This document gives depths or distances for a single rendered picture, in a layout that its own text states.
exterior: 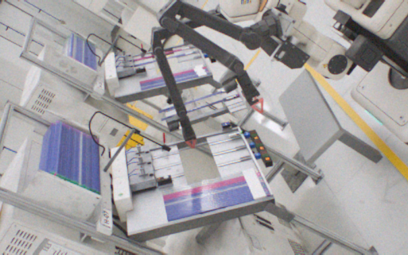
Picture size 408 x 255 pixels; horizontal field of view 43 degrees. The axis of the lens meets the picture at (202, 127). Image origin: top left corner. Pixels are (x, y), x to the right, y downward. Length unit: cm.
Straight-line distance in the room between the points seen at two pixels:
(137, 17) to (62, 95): 368
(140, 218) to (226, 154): 62
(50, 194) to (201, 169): 188
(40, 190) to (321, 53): 145
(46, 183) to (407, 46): 175
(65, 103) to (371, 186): 208
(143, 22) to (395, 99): 487
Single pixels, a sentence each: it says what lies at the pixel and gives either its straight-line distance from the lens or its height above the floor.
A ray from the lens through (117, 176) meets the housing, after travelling 274.
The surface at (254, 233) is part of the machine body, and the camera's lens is 287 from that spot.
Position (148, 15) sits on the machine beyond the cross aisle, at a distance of 722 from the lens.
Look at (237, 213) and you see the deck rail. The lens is 250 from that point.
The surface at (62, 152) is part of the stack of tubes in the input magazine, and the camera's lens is 263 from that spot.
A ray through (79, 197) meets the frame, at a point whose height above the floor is 148.
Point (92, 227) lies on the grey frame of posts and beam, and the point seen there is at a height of 140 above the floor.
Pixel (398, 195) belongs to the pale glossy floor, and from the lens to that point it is 300.
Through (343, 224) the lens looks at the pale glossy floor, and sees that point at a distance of 318.
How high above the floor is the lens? 218
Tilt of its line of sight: 25 degrees down
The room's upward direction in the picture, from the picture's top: 61 degrees counter-clockwise
